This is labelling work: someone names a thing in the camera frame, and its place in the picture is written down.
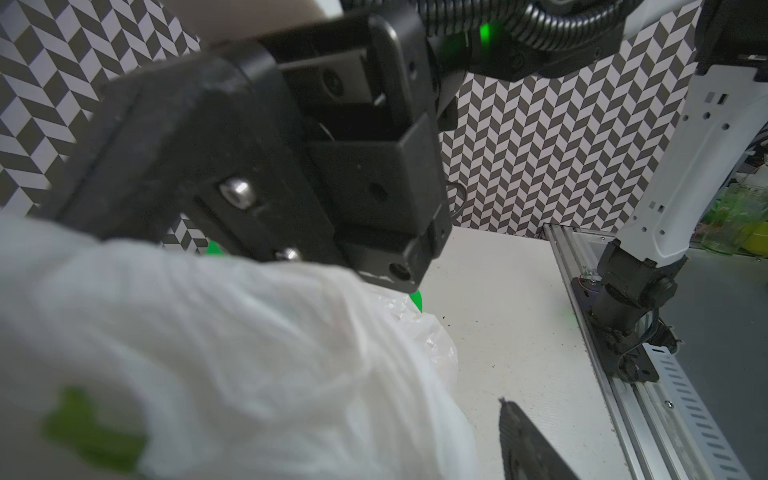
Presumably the white plastic bag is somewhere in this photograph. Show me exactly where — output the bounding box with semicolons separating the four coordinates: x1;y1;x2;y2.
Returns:
1;214;477;479

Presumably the green plastic basket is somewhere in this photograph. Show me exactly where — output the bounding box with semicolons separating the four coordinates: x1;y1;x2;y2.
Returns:
205;240;423;312

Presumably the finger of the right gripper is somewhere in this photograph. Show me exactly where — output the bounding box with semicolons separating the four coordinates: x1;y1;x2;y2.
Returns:
37;41;343;264

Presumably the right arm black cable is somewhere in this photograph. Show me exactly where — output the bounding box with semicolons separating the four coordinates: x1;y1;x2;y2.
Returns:
341;0;646;52

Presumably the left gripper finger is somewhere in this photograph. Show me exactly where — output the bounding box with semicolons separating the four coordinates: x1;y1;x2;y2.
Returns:
498;398;577;480

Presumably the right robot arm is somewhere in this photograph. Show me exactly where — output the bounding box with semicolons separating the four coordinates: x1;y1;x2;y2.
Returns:
40;1;767;382

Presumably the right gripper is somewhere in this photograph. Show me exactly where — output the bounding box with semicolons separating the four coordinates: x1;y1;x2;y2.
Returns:
239;8;451;293

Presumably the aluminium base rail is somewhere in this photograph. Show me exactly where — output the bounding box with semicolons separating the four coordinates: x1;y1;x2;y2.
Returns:
540;224;767;479

